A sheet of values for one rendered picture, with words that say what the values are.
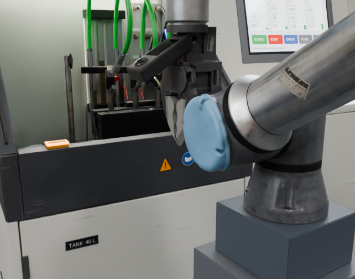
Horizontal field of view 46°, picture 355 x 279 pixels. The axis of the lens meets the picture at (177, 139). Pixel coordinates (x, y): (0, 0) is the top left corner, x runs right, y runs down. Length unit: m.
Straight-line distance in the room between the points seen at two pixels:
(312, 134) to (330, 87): 0.24
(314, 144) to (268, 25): 0.94
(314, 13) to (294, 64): 1.27
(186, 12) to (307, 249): 0.43
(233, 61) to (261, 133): 0.93
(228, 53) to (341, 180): 0.60
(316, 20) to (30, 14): 1.06
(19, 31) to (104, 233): 0.74
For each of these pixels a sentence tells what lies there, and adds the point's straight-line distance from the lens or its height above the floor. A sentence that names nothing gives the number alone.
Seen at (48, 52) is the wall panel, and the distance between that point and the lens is 1.53.
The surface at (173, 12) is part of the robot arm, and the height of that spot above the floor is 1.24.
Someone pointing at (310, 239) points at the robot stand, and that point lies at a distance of 0.73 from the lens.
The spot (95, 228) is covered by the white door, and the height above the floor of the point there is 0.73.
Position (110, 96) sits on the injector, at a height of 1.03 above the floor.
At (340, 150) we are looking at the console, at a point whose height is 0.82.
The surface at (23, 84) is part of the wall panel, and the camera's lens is 1.52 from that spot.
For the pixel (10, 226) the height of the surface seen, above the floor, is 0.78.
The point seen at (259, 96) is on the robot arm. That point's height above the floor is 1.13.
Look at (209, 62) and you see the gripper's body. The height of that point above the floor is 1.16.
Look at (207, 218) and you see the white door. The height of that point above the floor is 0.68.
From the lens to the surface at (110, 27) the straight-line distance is 1.55.
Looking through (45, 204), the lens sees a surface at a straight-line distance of 1.04.
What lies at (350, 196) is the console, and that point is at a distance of 1.65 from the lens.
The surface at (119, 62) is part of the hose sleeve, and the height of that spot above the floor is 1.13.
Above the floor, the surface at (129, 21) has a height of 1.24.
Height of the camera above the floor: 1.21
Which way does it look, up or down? 14 degrees down
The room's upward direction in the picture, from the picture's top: straight up
